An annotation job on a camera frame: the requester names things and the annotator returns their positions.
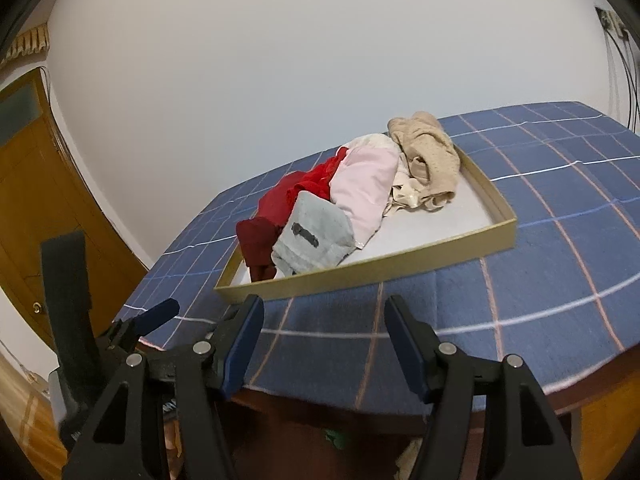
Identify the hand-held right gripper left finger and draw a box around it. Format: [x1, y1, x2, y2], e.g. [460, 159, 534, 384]
[62, 294, 266, 480]

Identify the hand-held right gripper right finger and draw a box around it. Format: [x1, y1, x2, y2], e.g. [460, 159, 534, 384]
[384, 294, 581, 480]

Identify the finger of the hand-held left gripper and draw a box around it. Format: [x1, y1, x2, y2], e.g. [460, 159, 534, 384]
[105, 298, 181, 361]

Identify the dark red underwear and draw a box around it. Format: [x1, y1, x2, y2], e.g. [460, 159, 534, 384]
[236, 172, 313, 283]

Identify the tan brown underwear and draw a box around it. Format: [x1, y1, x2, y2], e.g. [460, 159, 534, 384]
[392, 437, 426, 480]

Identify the green and black underwear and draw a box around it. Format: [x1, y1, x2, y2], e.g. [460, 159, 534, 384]
[322, 427, 351, 450]

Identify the dark wooden desk drawer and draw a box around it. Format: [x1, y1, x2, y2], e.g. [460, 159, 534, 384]
[165, 400, 436, 480]

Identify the gold cardboard tray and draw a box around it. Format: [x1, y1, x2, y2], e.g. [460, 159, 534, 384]
[214, 147, 518, 306]

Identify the grey sock with logo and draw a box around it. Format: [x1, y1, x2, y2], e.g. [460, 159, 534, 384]
[271, 192, 356, 278]

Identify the pale pink underwear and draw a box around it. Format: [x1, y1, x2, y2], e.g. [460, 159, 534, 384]
[329, 146, 401, 251]

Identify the bright red lace underwear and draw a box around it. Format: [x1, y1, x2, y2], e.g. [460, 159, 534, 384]
[292, 146, 349, 202]

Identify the beige sock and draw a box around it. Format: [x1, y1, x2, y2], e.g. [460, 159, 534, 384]
[387, 111, 462, 211]

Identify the cream white underwear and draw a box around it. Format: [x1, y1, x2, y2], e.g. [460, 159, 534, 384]
[345, 132, 441, 217]

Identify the wooden door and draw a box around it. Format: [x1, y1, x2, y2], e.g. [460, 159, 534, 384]
[0, 67, 151, 356]

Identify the blue plaid tablecloth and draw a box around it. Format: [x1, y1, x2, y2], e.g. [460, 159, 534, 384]
[112, 101, 640, 413]

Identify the dark wooden desk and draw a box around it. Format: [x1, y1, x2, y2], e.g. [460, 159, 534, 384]
[150, 345, 640, 480]

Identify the beige fringed valance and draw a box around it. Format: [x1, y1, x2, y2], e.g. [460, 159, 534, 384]
[0, 22, 51, 68]

